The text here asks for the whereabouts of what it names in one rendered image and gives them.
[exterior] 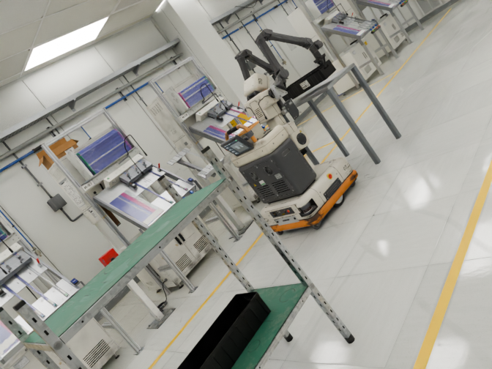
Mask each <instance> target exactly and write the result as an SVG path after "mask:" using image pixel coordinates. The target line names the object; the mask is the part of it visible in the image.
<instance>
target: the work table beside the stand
mask: <svg viewBox="0 0 492 369"><path fill-rule="evenodd" d="M350 70H351V71H352V72H353V74H354V76H355V77H356V79H357V80H358V81H359V83H360V85H361V86H362V88H363V89H364V90H365V93H366V94H367V96H368V97H369V98H370V100H371V102H372V103H373V104H374V106H375V107H376V109H377V111H378V112H379V113H380V115H381V117H382V119H383V120H384V121H385V123H386V124H387V126H388V128H389V129H390V130H391V132H392V134H393V135H394V136H395V138H396V139H399V138H400V137H401V136H402V135H401V134H400V133H399V131H398V129H397V128H396V126H395V125H394V123H393V122H392V120H391V118H390V117H389V116H388V114H387V112H386V111H385V110H384V108H383V106H382V105H381V103H380V102H379V100H378V99H377V97H376V96H375V94H374V93H373V91H372V90H371V88H370V87H369V85H368V83H367V82H366V80H365V79H364V78H363V76H362V74H361V73H360V71H359V70H358V68H357V66H356V65H355V63H352V64H350V65H349V66H347V67H345V68H343V69H342V70H340V71H339V72H337V73H335V74H334V75H332V76H330V77H328V79H326V80H325V81H322V82H321V83H319V84H318V85H316V86H314V87H313V88H312V89H309V90H308V91H306V92H305V93H303V94H301V95H300V96H299V97H298V98H296V99H295V101H293V103H294V104H295V106H296V107H299V106H301V105H302V104H304V103H306V102H307V103H308V104H309V106H310V107H311V108H312V109H313V111H314V113H315V114H316V115H317V117H318V118H319V120H320V121H321V123H322V124H323V125H324V127H325V128H326V130H327V132H328V133H329V134H330V135H331V137H332V139H333V140H334V142H335V143H336V144H337V145H338V147H339V149H340V150H341V151H342V153H343V155H344V156H345V157H348V156H349V155H350V154H349V152H348V151H347V149H346V148H345V146H344V145H343V144H342V142H341V141H340V139H339V137H338V136H337V135H336V133H335V132H334V130H333V129H332V128H331V126H330V125H329V123H328V121H327V120H326V119H325V118H324V116H323V114H322V113H321V112H320V110H319V109H318V107H317V106H316V104H315V103H314V101H313V100H312V99H313V98H314V97H317V96H319V95H320V94H322V93H324V92H327V94H328V95H329V97H330V98H331V100H332V101H333V103H334V104H335V106H336V107H337V109H338V110H339V111H340V113H341V114H342V116H343V118H344V119H345V120H346V122H347V123H348V125H349V127H350V128H351V129H352V131H353V132H354V134H355V135H356V137H357V138H358V139H359V141H360V143H361V144H362V145H363V147H364V148H365V150H366V152H367V153H368V154H369V155H370V157H371V159H372V160H373V162H374V163H375V164H376V165H377V164H379V163H380V162H381V161H380V159H379V157H378V156H377V154H376V153H375V152H374V150H373V148H372V147H371V145H370V144H369V143H368V141H367V139H366V138H365V136H364V135H363V134H362V132H361V130H360V129H359V128H358V126H357V125H356V123H355V122H354V120H353V119H352V117H351V116H350V114H349V113H348V111H347V110H346V108H345V107H344V105H343V104H342V102H341V101H340V99H339V98H338V96H337V95H336V93H335V92H334V90H333V89H332V86H334V85H335V84H336V83H337V82H338V81H339V80H340V79H341V78H342V77H343V76H344V75H345V74H346V73H347V72H348V71H350ZM284 119H285V121H286V122H287V123H289V122H290V121H289V120H288V118H287V116H284ZM305 149H306V150H307V153H306V155H307V156H308V157H309V159H310V160H311V162H312V163H313V164H314V165H318V164H320V163H319V162H318V160H317V159H316V157H315V156H314V155H313V153H312V152H311V151H310V149H309V148H308V146H306V147H305Z"/></svg>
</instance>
